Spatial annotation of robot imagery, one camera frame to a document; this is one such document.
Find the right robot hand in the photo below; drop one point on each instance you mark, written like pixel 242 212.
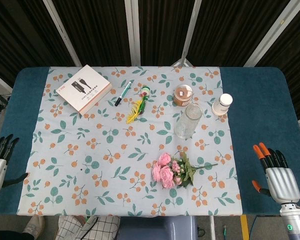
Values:
pixel 282 182

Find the pink rose bouquet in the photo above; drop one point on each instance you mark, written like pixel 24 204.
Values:
pixel 165 172

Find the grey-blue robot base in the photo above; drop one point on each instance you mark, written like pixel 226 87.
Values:
pixel 157 228

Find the clear glass jar vase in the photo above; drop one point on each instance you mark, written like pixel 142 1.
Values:
pixel 187 122

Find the beige shoe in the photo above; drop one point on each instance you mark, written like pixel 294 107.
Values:
pixel 33 227

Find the blue table cover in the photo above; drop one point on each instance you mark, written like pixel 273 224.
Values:
pixel 255 105

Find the white table leg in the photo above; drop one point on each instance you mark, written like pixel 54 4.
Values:
pixel 212 228

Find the white checked fabric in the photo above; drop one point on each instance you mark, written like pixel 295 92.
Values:
pixel 72 228

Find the white plastic bottle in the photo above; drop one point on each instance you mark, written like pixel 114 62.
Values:
pixel 222 105

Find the floral print tablecloth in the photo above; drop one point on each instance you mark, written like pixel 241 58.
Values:
pixel 102 162

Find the jar of brown powder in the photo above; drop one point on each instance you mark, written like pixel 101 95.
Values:
pixel 183 96

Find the green and black pen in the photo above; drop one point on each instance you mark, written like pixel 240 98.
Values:
pixel 123 93

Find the yellow green feather toy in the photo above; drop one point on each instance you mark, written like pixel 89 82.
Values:
pixel 137 107

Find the metal tripod stand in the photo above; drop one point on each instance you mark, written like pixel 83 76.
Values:
pixel 182 58

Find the white partition frame post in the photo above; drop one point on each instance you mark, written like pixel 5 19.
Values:
pixel 132 30
pixel 272 32
pixel 61 30
pixel 0 81
pixel 191 22

